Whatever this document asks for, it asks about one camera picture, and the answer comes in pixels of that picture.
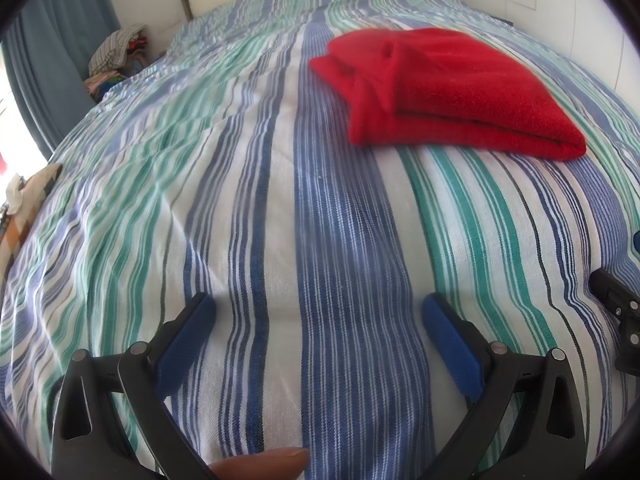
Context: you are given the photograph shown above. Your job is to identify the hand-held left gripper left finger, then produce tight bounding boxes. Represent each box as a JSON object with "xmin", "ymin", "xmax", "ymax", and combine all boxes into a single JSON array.
[{"xmin": 51, "ymin": 292, "xmax": 218, "ymax": 480}]

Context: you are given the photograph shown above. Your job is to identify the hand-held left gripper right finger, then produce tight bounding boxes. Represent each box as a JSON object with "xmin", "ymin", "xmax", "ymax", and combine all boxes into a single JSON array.
[{"xmin": 421, "ymin": 293, "xmax": 586, "ymax": 480}]

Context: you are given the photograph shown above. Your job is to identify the red sweater with white rabbit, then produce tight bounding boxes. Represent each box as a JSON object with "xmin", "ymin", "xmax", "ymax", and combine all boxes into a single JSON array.
[{"xmin": 308, "ymin": 27, "xmax": 587, "ymax": 162}]

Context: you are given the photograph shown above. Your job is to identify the pile of mixed clothes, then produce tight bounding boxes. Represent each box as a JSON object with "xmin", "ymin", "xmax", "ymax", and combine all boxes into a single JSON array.
[{"xmin": 84, "ymin": 24, "xmax": 151, "ymax": 103}]

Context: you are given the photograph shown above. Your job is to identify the striped blue green bed sheet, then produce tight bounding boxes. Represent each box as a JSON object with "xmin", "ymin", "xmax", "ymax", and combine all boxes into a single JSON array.
[{"xmin": 0, "ymin": 0, "xmax": 640, "ymax": 480}]

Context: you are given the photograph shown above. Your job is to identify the patterned beige cushion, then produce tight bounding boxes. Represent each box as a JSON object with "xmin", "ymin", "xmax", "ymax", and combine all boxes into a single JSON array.
[{"xmin": 0, "ymin": 162, "xmax": 64, "ymax": 281}]

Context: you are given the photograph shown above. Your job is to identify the white crumpled cloth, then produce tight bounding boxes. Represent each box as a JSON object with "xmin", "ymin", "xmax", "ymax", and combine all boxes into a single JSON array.
[{"xmin": 5, "ymin": 174, "xmax": 27, "ymax": 212}]

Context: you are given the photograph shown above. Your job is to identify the blue curtain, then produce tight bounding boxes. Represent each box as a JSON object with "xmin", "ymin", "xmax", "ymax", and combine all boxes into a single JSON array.
[{"xmin": 2, "ymin": 0, "xmax": 121, "ymax": 161}]

